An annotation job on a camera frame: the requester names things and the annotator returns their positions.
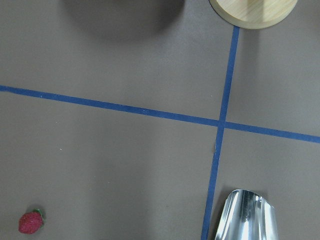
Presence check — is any red strawberry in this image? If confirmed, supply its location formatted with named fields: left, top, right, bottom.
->
left=18, top=208, right=45, bottom=235

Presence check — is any metal scoop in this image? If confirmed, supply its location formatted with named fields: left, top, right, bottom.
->
left=214, top=189, right=279, bottom=240

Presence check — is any wooden cutting board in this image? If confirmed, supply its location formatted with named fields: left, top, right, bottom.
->
left=209, top=0, right=298, bottom=30

